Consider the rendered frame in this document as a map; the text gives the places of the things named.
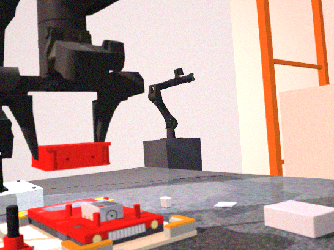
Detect red car hood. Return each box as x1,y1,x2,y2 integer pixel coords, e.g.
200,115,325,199
32,142,111,171

